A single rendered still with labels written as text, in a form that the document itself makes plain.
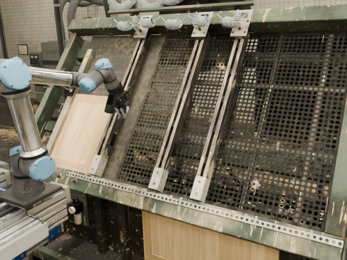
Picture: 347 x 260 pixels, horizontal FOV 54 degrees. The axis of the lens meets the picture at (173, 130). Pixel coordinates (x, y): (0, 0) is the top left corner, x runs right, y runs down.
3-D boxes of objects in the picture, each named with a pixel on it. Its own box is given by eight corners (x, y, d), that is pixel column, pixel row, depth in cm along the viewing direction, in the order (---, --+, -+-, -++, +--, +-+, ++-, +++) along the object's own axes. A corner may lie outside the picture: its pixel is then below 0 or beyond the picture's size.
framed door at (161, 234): (146, 258, 239) (144, 260, 237) (142, 186, 224) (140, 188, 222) (275, 306, 195) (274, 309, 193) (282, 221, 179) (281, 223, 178)
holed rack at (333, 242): (65, 175, 225) (65, 175, 225) (67, 171, 226) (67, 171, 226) (342, 248, 144) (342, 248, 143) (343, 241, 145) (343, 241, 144)
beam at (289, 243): (20, 175, 259) (9, 171, 250) (27, 160, 263) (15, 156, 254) (341, 268, 151) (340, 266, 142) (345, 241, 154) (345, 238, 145)
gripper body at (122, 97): (130, 99, 188) (123, 81, 181) (122, 109, 183) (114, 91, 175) (119, 98, 192) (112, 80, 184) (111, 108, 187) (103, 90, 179)
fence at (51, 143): (43, 163, 245) (39, 162, 242) (91, 51, 272) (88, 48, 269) (48, 165, 243) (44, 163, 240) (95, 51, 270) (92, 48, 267)
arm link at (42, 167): (45, 168, 165) (13, 55, 145) (61, 176, 156) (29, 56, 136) (21, 179, 157) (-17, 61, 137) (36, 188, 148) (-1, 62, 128)
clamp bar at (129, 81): (92, 175, 222) (67, 164, 203) (148, 25, 256) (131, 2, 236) (103, 178, 217) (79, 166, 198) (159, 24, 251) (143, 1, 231)
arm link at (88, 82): (79, 93, 172) (94, 81, 178) (92, 95, 165) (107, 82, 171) (71, 80, 168) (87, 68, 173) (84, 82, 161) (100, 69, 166)
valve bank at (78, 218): (20, 217, 234) (15, 185, 227) (37, 208, 246) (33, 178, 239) (72, 238, 209) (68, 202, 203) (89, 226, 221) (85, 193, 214)
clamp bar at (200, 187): (191, 199, 186) (172, 189, 167) (241, 21, 220) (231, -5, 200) (207, 204, 181) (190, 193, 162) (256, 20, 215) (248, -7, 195)
